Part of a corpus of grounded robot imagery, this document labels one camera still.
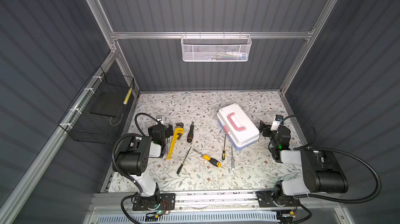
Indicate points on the white blue tool box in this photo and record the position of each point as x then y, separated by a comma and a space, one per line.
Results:
238, 127

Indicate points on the black pad in basket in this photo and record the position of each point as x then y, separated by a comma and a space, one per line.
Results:
109, 104

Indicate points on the black wire basket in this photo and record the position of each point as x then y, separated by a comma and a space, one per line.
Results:
83, 126

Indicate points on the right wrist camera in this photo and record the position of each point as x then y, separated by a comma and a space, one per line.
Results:
276, 122

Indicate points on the yellow marker pen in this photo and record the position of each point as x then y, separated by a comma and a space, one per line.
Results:
129, 93

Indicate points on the thin black screwdriver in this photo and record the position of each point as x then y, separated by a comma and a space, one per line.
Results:
183, 162

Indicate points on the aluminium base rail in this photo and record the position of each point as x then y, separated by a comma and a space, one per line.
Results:
189, 202

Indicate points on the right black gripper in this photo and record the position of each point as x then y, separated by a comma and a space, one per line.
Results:
266, 130

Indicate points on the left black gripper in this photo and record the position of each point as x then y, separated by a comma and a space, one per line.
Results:
168, 130

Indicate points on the yellow black handled screwdriver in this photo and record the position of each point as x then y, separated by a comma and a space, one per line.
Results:
213, 161

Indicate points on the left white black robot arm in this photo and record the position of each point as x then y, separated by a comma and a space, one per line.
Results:
130, 158

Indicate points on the stubby black orange screwdriver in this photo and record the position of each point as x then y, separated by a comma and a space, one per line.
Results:
190, 134

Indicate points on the white wire mesh basket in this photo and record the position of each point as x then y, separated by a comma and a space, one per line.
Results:
195, 47

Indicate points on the pens in white basket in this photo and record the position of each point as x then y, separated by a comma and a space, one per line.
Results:
227, 56

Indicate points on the clear handled screwdriver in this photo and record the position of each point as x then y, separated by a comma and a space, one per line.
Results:
232, 159

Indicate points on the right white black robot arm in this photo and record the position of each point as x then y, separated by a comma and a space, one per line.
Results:
320, 169

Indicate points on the floral table mat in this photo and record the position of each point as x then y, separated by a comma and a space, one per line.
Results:
254, 166

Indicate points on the yellow pipe wrench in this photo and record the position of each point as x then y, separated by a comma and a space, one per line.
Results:
179, 131

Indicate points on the slim yellow black screwdriver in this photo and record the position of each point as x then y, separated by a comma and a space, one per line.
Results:
224, 149

